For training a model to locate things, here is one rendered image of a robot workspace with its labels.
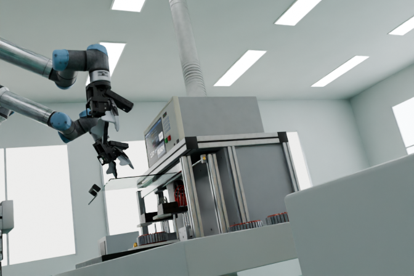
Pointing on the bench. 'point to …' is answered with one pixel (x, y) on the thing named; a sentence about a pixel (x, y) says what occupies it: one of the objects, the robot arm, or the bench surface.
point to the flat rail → (161, 180)
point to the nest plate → (154, 244)
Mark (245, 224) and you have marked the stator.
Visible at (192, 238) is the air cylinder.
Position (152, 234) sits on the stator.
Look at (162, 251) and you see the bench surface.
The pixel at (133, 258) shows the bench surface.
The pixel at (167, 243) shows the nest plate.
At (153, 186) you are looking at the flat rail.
